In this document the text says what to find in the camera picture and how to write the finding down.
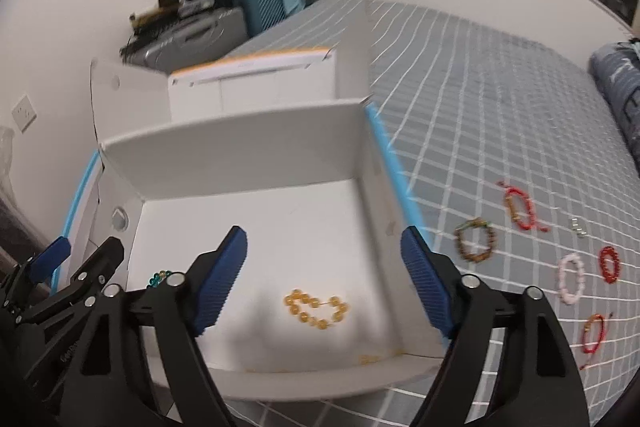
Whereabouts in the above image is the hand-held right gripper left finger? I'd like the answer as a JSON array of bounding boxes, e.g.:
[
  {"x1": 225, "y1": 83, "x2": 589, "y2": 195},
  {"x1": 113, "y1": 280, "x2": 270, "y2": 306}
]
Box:
[{"x1": 30, "y1": 226, "x2": 249, "y2": 427}]

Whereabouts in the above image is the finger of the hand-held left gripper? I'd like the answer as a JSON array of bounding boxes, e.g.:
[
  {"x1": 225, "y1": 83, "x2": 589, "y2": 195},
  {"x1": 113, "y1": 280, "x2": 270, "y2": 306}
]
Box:
[
  {"x1": 0, "y1": 237, "x2": 71, "y2": 305},
  {"x1": 20, "y1": 237, "x2": 126, "y2": 324}
]

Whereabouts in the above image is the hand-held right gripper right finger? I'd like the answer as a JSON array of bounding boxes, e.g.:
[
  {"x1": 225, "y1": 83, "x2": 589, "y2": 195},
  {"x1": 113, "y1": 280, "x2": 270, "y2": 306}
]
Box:
[{"x1": 401, "y1": 227, "x2": 591, "y2": 427}]

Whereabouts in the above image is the brown bead bracelet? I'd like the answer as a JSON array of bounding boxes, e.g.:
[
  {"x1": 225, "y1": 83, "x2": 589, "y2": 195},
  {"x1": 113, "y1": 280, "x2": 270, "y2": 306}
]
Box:
[{"x1": 453, "y1": 217, "x2": 499, "y2": 264}]

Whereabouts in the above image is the white cardboard box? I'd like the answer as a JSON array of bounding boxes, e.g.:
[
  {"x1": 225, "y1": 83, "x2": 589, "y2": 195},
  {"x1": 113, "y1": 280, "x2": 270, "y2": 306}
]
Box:
[{"x1": 62, "y1": 0, "x2": 453, "y2": 403}]

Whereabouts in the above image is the red cord gold tube bracelet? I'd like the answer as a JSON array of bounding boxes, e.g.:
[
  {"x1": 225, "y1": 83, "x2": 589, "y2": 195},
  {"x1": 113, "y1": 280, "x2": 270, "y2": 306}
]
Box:
[{"x1": 577, "y1": 312, "x2": 607, "y2": 371}]

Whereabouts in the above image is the red bead bracelet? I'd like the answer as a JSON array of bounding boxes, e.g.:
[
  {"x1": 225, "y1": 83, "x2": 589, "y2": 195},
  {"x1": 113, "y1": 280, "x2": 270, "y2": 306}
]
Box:
[{"x1": 598, "y1": 245, "x2": 622, "y2": 284}]

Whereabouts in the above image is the grey checked bed sheet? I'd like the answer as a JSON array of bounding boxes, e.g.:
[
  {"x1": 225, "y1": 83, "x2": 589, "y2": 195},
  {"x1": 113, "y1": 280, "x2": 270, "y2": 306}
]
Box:
[{"x1": 220, "y1": 0, "x2": 640, "y2": 427}]

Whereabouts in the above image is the dark grey suitcase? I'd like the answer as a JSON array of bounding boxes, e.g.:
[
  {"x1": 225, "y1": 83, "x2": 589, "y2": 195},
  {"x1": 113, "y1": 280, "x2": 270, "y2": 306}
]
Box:
[{"x1": 119, "y1": 39, "x2": 177, "y2": 72}]

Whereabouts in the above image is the silver suitcase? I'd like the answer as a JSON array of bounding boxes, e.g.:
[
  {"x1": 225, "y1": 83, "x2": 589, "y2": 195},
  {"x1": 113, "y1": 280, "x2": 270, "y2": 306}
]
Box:
[{"x1": 172, "y1": 6, "x2": 251, "y2": 58}]

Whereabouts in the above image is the brown flat box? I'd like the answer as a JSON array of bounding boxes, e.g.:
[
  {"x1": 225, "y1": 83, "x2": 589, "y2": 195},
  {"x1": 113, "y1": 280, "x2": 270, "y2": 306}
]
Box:
[{"x1": 130, "y1": 0, "x2": 182, "y2": 28}]

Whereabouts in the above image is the teal suitcase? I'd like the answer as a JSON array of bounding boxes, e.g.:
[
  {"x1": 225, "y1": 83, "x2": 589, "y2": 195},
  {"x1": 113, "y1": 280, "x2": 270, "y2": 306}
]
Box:
[{"x1": 230, "y1": 0, "x2": 297, "y2": 38}]

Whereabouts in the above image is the teal bead bracelet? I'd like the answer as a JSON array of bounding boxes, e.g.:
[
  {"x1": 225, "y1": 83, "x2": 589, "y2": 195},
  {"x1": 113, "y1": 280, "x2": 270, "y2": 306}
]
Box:
[{"x1": 148, "y1": 270, "x2": 177, "y2": 289}]

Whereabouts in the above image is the yellow bead bracelet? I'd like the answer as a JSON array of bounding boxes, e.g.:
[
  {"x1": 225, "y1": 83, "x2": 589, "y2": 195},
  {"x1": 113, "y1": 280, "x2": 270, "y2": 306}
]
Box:
[{"x1": 284, "y1": 288, "x2": 351, "y2": 333}]

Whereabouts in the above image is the pink bead bracelet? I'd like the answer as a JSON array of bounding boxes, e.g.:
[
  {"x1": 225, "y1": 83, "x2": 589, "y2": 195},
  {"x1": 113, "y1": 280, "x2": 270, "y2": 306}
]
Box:
[{"x1": 557, "y1": 253, "x2": 587, "y2": 306}]

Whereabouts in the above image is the white wall socket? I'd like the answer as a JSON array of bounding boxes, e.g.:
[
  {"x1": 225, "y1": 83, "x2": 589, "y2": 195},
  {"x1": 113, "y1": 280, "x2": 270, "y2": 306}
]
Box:
[{"x1": 11, "y1": 94, "x2": 39, "y2": 132}]

